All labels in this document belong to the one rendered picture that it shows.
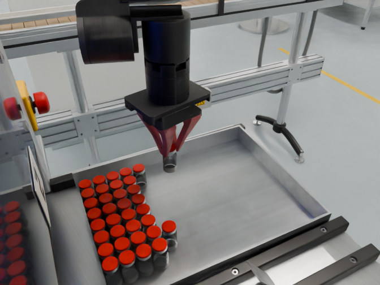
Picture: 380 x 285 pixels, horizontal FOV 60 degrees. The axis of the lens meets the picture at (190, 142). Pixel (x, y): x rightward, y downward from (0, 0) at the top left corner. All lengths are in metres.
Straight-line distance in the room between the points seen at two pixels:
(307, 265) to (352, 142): 1.90
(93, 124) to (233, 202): 1.02
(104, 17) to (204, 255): 0.34
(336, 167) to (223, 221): 1.63
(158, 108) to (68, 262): 0.26
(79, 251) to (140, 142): 1.67
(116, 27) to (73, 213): 0.32
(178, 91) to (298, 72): 1.58
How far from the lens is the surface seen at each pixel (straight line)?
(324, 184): 1.99
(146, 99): 0.43
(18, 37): 1.29
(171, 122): 0.42
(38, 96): 0.64
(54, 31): 1.29
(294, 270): 0.51
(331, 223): 0.55
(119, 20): 0.38
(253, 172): 0.63
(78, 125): 1.48
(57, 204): 0.60
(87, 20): 0.39
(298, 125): 2.41
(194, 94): 0.44
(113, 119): 1.51
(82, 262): 0.52
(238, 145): 0.68
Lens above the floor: 1.30
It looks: 38 degrees down
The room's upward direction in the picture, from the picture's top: straight up
